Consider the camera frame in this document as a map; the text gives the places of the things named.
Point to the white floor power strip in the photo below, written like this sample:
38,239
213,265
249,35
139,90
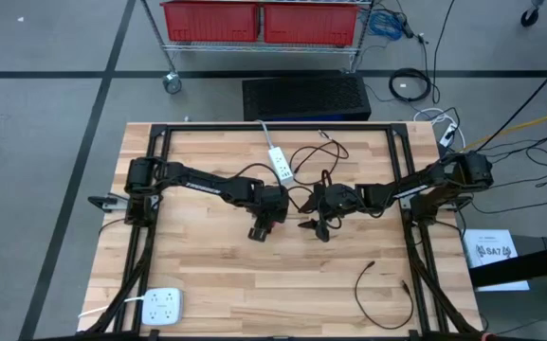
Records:
448,135

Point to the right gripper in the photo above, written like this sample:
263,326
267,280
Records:
337,201

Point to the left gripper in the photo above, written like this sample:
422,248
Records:
270,203

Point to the black side stand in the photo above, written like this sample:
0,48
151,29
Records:
529,265

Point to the grey metal table clamp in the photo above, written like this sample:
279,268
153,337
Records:
107,202
406,202

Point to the white power strip with USB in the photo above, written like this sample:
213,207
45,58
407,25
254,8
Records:
280,165

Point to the red plastic bin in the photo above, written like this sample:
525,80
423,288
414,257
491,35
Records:
211,21
311,23

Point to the white printed paper sheet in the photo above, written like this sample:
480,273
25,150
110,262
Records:
491,256

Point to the black caster wheel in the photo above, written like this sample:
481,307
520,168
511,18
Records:
530,18

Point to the white square outlet hub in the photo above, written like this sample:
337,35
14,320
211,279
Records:
161,307

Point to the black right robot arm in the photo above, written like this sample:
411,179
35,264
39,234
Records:
410,189

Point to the black aluminium table frame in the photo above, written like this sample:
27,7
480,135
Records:
183,127

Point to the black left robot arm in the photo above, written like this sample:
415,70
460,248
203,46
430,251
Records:
202,182

